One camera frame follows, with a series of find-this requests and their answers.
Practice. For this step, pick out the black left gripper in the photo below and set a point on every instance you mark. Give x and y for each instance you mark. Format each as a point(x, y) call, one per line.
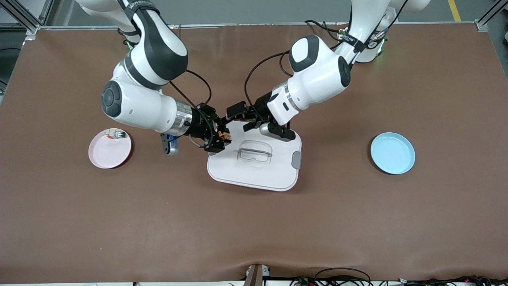
point(260, 105)

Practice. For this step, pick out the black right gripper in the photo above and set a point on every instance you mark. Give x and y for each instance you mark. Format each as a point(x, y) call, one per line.
point(201, 125)

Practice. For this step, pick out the orange and black switch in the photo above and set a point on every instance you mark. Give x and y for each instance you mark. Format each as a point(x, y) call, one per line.
point(225, 136)

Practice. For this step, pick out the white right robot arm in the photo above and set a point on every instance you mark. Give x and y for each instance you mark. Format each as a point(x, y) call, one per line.
point(139, 107)

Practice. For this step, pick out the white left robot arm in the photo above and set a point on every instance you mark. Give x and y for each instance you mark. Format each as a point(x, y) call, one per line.
point(317, 79)

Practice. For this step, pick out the white lidded storage box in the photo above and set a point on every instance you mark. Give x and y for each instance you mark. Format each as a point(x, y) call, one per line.
point(254, 174)

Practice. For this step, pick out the grey box latch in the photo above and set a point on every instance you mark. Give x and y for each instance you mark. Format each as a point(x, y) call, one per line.
point(296, 159)

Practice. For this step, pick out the brown table cover mat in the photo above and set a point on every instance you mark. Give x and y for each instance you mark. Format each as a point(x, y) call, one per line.
point(254, 230)

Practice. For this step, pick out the pink round plate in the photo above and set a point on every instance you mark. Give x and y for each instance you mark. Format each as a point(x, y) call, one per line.
point(111, 155)

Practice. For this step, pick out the light blue round plate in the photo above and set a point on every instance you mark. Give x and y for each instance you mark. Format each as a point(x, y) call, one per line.
point(393, 154)

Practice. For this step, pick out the silver table edge rail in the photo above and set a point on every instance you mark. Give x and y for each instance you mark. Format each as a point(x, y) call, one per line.
point(258, 24)

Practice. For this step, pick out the green and white switch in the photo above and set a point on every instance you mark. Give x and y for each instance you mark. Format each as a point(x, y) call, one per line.
point(118, 134)

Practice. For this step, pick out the brown camera mount post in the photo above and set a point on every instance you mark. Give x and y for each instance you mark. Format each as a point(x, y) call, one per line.
point(256, 276)

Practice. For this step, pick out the aluminium frame extrusion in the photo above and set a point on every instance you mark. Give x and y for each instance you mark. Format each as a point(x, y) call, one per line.
point(29, 24)

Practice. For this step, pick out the aluminium frame corner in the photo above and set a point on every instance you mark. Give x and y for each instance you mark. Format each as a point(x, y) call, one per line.
point(482, 26)

